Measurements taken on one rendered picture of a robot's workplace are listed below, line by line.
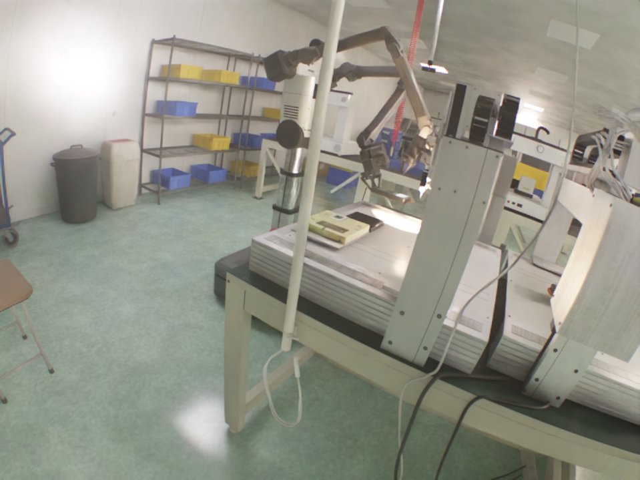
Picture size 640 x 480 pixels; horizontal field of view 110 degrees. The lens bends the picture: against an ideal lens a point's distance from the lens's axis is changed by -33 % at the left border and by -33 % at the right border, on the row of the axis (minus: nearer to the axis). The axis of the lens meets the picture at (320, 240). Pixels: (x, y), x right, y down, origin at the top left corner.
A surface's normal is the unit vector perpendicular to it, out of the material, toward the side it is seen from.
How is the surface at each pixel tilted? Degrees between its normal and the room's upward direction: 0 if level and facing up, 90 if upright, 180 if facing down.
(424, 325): 90
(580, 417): 0
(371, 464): 0
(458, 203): 90
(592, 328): 90
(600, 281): 90
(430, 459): 0
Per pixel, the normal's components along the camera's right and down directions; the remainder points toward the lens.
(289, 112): -0.51, 0.39
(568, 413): 0.18, -0.91
